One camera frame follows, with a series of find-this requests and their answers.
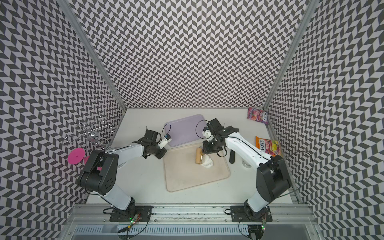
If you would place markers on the metal wire glass rack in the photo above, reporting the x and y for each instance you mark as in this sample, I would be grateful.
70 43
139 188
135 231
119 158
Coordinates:
90 131

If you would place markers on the purple plastic tray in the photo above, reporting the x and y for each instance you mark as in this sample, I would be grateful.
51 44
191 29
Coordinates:
185 130

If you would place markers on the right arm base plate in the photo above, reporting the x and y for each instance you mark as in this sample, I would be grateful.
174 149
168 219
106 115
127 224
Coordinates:
246 214

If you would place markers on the white dough ball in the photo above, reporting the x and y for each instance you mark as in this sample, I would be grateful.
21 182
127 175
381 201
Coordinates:
206 161

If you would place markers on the pink plastic wine glass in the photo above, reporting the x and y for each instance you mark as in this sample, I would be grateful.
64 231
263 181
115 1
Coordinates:
78 157

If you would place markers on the beige plastic tray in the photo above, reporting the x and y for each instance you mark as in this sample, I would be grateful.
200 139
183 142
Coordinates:
181 171

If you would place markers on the wooden dough roller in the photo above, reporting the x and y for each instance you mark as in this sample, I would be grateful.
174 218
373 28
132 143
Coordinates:
199 156

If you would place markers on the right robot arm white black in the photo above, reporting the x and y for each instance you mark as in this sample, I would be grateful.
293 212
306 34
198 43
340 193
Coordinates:
272 174

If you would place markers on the pink snack bag far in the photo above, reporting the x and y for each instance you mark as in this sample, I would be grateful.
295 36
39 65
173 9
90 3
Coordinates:
258 115

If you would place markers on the orange yellow snack bag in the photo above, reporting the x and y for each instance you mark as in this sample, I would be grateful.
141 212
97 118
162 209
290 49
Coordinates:
270 147

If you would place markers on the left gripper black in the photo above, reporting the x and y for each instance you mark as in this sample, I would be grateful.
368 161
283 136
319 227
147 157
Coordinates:
162 151

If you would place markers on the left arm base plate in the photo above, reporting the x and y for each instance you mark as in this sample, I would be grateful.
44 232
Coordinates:
126 216

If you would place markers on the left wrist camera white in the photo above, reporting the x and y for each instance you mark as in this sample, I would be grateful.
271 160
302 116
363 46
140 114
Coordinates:
164 141

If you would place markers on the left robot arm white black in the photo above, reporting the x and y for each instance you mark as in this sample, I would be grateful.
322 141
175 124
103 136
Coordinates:
100 172

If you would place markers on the black handled metal scraper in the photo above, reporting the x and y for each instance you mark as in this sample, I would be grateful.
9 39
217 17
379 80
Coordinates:
232 157

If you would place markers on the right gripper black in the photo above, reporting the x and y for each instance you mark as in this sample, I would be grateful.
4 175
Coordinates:
207 150

